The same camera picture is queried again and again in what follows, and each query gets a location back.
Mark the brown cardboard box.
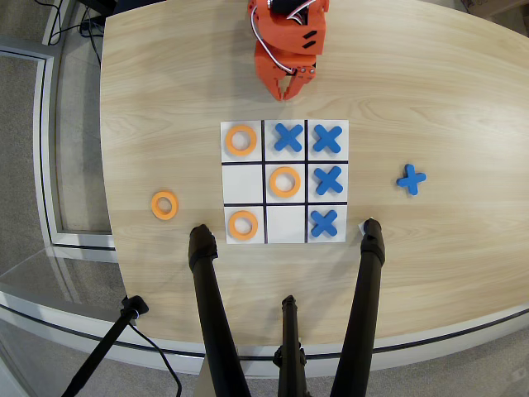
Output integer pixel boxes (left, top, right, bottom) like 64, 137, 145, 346
456, 0, 529, 17

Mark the orange foam ring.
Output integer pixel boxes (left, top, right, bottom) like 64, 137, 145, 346
227, 209, 260, 241
224, 125, 259, 157
269, 165, 303, 197
150, 190, 180, 221

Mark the black furniture base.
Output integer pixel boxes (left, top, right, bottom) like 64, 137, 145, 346
78, 0, 121, 17

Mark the grey metal glass frame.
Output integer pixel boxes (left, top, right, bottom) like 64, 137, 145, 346
0, 36, 119, 253

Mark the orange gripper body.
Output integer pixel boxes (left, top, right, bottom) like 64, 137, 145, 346
252, 14, 330, 88

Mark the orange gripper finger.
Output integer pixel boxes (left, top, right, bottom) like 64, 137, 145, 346
266, 76, 291, 103
286, 65, 318, 101

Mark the black floor power cable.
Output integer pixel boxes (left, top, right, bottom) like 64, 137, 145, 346
41, 0, 104, 63

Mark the white tic-tac-toe board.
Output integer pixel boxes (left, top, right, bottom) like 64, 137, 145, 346
220, 119, 350, 245

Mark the black stand pole with clamp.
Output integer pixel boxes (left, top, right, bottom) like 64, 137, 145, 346
60, 295, 150, 397

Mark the blue foam cross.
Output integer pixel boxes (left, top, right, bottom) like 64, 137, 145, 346
396, 163, 427, 196
274, 122, 305, 153
314, 165, 345, 196
312, 123, 344, 154
308, 209, 339, 239

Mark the thin black tripod leg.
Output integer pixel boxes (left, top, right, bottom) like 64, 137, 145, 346
272, 294, 309, 397

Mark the thick black tripod leg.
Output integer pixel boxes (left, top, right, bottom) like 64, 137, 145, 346
329, 218, 386, 397
188, 224, 253, 397

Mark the black cable of stand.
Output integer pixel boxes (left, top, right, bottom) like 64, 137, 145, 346
127, 322, 183, 397

